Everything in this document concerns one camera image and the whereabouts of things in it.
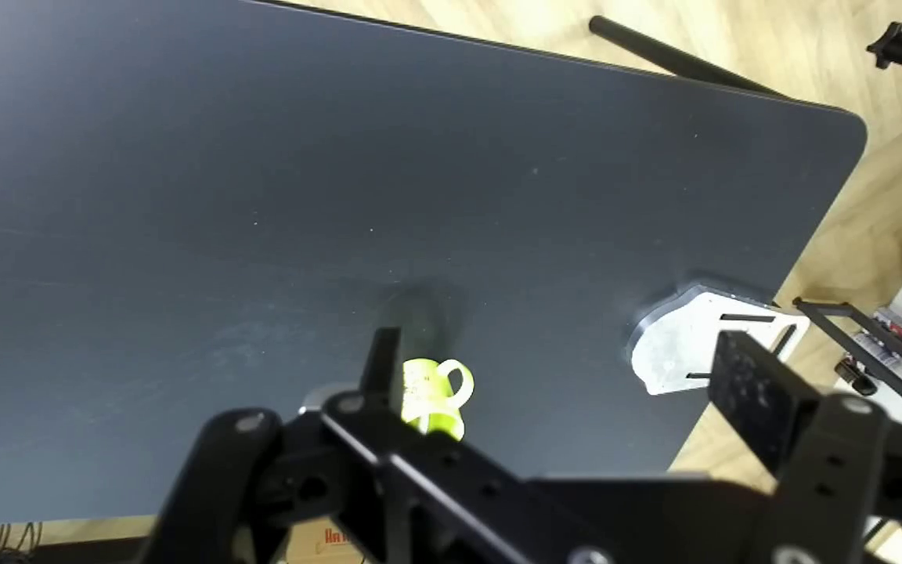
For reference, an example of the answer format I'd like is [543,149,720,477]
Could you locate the black metal frame bracket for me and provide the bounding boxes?
[792,293,902,404]

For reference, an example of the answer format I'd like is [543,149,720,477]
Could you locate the yellow mug with handle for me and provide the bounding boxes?
[396,355,476,441]

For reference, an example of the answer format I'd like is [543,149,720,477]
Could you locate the black tripod leg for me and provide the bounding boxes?
[585,11,792,103]

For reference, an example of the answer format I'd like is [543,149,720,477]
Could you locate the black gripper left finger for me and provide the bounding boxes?
[138,325,410,564]

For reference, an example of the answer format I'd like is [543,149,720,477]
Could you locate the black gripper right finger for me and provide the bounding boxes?
[705,325,888,564]

